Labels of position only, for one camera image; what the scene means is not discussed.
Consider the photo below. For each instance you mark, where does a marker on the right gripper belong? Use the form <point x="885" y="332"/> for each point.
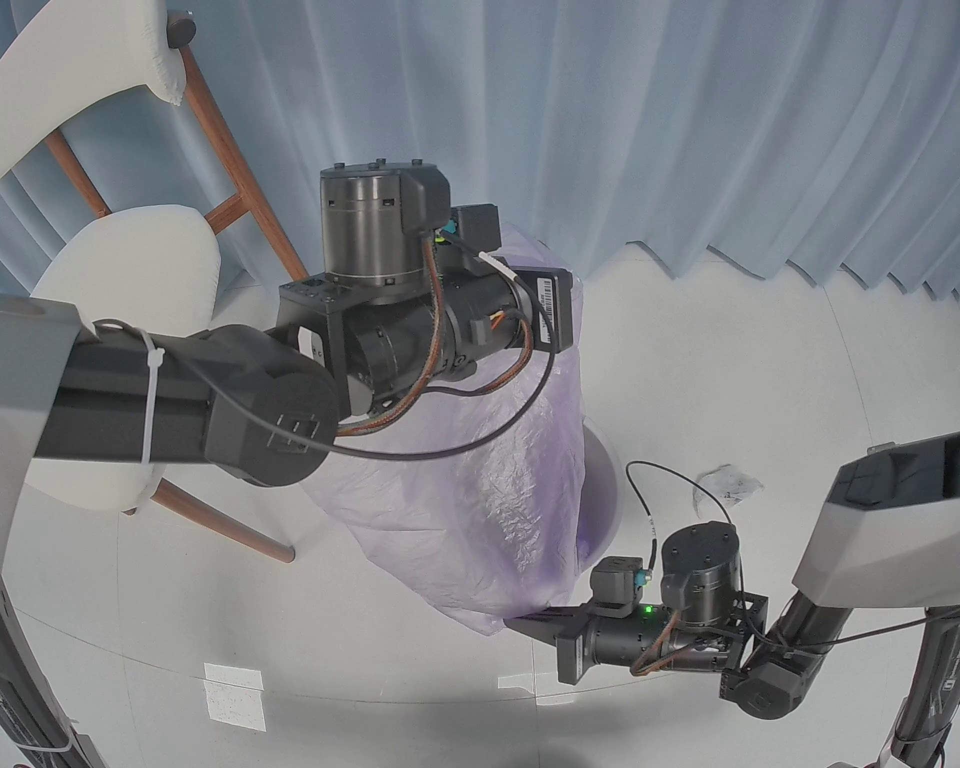
<point x="615" y="641"/>

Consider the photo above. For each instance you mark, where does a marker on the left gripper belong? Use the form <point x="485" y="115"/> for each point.
<point x="487" y="315"/>

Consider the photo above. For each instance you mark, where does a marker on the purple plastic bag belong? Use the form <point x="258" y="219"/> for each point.
<point x="495" y="510"/>

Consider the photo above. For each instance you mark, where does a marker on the clear printed wrapper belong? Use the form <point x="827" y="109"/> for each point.
<point x="727" y="487"/>

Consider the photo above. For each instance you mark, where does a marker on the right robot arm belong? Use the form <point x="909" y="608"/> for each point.
<point x="862" y="540"/>

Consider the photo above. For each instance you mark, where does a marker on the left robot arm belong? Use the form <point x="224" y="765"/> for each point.
<point x="225" y="390"/>

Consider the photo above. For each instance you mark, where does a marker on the white trash bin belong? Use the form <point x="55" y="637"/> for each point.
<point x="604" y="487"/>

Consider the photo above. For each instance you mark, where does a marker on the pale blue curtain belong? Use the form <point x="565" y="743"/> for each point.
<point x="600" y="112"/>

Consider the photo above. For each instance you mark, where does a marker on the white cushioned wooden chair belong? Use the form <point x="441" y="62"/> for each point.
<point x="135" y="255"/>

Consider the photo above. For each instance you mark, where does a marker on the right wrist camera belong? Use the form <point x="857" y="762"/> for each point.
<point x="615" y="585"/>

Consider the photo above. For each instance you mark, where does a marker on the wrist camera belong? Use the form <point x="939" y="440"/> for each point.
<point x="476" y="225"/>
<point x="615" y="585"/>

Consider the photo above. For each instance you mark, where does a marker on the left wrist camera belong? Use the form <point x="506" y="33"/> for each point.
<point x="476" y="225"/>

